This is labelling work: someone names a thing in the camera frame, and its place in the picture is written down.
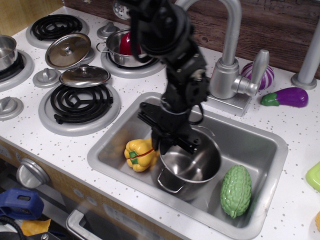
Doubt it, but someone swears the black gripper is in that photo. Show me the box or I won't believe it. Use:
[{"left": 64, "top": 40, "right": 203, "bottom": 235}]
[{"left": 138, "top": 102, "right": 202, "bottom": 155}]

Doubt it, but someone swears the steel pot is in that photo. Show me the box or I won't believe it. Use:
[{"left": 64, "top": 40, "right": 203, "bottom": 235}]
[
  {"left": 0, "top": 35, "right": 18, "bottom": 71},
  {"left": 96, "top": 28, "right": 155, "bottom": 68},
  {"left": 151, "top": 125, "right": 222, "bottom": 201}
]

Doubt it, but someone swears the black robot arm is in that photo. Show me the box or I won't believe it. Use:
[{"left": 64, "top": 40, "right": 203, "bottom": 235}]
[{"left": 120, "top": 0, "right": 210, "bottom": 154}]

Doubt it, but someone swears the domed steel pot lid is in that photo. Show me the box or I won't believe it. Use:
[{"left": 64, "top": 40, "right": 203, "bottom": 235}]
[{"left": 59, "top": 64, "right": 111, "bottom": 88}]

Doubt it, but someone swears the stainless steel sink basin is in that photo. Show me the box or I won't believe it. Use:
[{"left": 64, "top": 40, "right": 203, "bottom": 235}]
[{"left": 87, "top": 92, "right": 288, "bottom": 240}]

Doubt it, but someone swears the steel pot on burner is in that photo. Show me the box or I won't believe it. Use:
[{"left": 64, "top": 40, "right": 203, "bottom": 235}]
[{"left": 96, "top": 28, "right": 155, "bottom": 68}]

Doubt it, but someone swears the flat steel pot lid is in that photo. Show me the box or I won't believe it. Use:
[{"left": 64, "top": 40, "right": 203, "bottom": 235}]
[{"left": 45, "top": 33, "right": 91, "bottom": 70}]

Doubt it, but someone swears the yellow toy bell pepper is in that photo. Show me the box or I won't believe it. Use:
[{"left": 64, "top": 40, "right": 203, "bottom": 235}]
[{"left": 124, "top": 138, "right": 159, "bottom": 172}]

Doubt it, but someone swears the silver toy faucet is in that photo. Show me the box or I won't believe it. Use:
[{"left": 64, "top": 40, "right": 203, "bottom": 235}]
[{"left": 174, "top": 0, "right": 271, "bottom": 118}]

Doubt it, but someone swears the green toy bitter melon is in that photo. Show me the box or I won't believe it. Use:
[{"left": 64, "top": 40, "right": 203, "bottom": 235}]
[{"left": 220, "top": 165, "right": 252, "bottom": 219}]

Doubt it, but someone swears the front black coil burner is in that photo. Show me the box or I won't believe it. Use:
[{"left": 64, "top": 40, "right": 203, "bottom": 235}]
[{"left": 38, "top": 83, "right": 121, "bottom": 137}]

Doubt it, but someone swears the dark red toy pepper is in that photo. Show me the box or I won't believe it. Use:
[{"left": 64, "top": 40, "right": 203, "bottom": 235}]
[{"left": 119, "top": 31, "right": 133, "bottom": 56}]

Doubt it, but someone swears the purple white toy onion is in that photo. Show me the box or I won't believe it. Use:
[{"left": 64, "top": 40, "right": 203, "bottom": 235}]
[{"left": 240, "top": 62, "right": 275, "bottom": 90}]

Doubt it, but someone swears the grey stove knob back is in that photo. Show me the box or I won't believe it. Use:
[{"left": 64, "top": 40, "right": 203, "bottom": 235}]
[{"left": 96, "top": 22, "right": 120, "bottom": 40}]

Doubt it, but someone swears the grey stove knob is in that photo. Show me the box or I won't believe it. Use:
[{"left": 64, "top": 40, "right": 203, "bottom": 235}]
[
  {"left": 96, "top": 22, "right": 120, "bottom": 40},
  {"left": 32, "top": 68, "right": 61, "bottom": 89},
  {"left": 0, "top": 96, "right": 24, "bottom": 121}
]

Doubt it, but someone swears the grey stove knob centre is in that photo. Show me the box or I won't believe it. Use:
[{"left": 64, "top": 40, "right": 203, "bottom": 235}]
[{"left": 32, "top": 68, "right": 61, "bottom": 89}]

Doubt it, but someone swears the hanging steel slotted utensil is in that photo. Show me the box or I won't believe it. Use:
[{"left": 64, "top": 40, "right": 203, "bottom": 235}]
[{"left": 112, "top": 0, "right": 131, "bottom": 20}]

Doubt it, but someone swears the grey oven front knob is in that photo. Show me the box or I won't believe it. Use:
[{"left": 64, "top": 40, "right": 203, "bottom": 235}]
[{"left": 16, "top": 157, "right": 50, "bottom": 189}]

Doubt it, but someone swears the purple toy eggplant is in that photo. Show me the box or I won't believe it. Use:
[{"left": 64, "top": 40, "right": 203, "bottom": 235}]
[{"left": 260, "top": 87, "right": 309, "bottom": 108}]

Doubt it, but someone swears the grey stove knob left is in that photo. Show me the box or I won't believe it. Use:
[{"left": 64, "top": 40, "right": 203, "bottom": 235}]
[{"left": 0, "top": 96, "right": 24, "bottom": 121}]

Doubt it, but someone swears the blue clamp tool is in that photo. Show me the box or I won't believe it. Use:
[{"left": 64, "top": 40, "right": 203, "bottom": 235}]
[{"left": 0, "top": 188, "right": 45, "bottom": 220}]

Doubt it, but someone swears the grey support pole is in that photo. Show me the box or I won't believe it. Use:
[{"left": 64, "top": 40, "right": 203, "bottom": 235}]
[{"left": 291, "top": 20, "right": 320, "bottom": 90}]

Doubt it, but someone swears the light green plastic container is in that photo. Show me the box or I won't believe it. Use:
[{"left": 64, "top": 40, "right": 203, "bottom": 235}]
[{"left": 305, "top": 162, "right": 320, "bottom": 192}]

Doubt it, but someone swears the yellow cloth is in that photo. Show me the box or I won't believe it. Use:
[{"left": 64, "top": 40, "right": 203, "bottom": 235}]
[{"left": 20, "top": 219, "right": 51, "bottom": 237}]

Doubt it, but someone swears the back left coil burner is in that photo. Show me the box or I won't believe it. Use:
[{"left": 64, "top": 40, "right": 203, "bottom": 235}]
[{"left": 25, "top": 14, "right": 89, "bottom": 50}]

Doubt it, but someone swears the yellow toy at right edge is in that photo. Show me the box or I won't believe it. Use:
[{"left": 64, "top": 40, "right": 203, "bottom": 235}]
[{"left": 315, "top": 212, "right": 320, "bottom": 231}]

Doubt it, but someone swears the back right grey burner ring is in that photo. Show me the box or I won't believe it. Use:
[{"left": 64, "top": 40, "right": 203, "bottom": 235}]
[{"left": 100, "top": 44, "right": 168, "bottom": 79}]

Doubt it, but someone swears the grey burner ring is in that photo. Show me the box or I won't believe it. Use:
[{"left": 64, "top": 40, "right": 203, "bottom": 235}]
[
  {"left": 100, "top": 44, "right": 168, "bottom": 79},
  {"left": 0, "top": 49, "right": 35, "bottom": 93}
]

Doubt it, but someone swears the silver oven door handle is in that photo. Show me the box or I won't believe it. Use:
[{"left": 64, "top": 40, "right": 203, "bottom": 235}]
[{"left": 65, "top": 209, "right": 119, "bottom": 240}]

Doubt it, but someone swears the left grey burner ring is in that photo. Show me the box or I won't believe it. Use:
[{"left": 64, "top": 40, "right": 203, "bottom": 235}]
[{"left": 0, "top": 49, "right": 35, "bottom": 93}]

